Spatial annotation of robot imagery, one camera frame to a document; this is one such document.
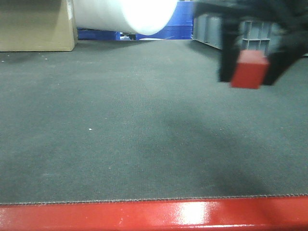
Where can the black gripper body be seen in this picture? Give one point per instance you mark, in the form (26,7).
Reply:
(284,12)

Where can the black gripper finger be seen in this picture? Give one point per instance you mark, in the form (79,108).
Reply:
(230,28)
(286,48)

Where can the red magnetic block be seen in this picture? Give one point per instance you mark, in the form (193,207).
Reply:
(250,70)

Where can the grey plastic organizer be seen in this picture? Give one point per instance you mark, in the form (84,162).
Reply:
(253,35)

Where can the blue plastic crate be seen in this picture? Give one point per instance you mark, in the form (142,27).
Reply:
(180,26)

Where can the white bubble wrap roll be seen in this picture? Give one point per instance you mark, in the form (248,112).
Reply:
(134,16)

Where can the dark grey fabric mat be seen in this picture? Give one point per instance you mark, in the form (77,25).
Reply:
(124,120)

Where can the cardboard box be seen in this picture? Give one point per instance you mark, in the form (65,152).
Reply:
(37,25)

